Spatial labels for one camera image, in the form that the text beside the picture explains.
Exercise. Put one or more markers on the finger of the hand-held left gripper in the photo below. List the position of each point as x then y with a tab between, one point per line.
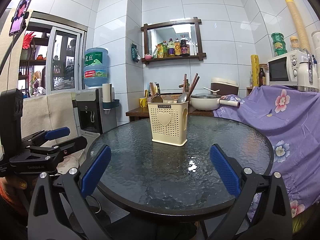
72	145
57	132

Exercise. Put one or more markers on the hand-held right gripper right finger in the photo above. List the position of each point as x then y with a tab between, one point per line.
225	172

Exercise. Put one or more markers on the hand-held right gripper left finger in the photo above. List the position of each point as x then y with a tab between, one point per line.
96	172

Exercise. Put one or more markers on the cream perforated utensil holder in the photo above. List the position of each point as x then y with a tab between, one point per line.
167	127

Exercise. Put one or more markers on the clear plastic spoon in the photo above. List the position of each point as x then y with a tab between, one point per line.
168	99

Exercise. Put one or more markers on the person's left hand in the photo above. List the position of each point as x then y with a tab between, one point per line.
21	186

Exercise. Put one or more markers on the beige cloth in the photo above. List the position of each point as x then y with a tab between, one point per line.
55	112

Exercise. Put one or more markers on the grey water dispenser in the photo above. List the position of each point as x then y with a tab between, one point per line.
87	110

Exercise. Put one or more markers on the round glass table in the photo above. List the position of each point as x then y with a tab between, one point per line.
140	160

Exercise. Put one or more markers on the white paper cup tube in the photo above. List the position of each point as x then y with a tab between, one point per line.
106	92

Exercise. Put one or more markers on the white lint roller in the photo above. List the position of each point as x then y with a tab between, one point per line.
230	103

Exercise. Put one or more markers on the white pan with lid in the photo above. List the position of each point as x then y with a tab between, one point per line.
205	103

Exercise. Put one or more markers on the purple floral cloth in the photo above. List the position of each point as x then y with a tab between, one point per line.
275	120

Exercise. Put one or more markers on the aluminium sliding window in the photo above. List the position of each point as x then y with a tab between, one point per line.
65	60

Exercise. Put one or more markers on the blue water jug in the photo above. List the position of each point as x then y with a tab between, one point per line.
96	67

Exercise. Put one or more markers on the black phone stand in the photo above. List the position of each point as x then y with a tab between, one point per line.
11	47

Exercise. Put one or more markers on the yellow cup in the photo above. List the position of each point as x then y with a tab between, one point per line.
143	102

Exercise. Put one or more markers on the white rice scoop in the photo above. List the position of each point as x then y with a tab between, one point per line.
211	90

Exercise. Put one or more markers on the wooden box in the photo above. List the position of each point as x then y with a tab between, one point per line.
250	90

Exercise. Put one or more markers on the red artificial flower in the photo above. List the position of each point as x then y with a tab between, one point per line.
28	40

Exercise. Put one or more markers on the brown white rice cooker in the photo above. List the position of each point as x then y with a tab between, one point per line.
225	85

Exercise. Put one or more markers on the woven pattern sink basin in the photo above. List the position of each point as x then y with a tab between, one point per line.
172	94

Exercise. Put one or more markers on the small clear bottle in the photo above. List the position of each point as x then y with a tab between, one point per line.
251	80

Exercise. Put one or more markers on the bronze faucet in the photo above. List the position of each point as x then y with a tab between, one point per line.
182	86

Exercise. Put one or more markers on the brown glass bottle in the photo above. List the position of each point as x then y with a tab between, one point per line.
262	78

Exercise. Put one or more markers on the yellow wrap roll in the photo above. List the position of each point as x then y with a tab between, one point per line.
255	70

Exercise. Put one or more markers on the smartphone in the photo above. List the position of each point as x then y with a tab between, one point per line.
20	16

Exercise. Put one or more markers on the green hanging packet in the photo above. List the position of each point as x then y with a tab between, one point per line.
135	52

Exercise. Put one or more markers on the white microwave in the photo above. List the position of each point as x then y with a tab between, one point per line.
278	70

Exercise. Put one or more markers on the pink bowl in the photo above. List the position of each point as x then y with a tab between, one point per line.
148	56

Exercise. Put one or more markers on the yellow food packet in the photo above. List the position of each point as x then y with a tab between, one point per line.
158	52

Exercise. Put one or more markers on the white squeeze bottle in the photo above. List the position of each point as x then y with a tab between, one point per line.
193	48

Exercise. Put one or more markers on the dark soy sauce bottle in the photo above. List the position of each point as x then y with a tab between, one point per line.
185	47

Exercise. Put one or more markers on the orange labelled bottle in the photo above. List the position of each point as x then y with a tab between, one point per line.
177	48

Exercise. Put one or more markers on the purple labelled bottle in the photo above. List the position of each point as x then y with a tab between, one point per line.
171	48

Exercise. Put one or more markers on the wooden framed mirror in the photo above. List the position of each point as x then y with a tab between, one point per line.
172	32

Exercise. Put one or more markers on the stack of white paper rolls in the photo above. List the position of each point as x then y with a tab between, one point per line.
316	45

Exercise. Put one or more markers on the tall stack of paper cups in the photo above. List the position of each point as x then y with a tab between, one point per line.
296	20

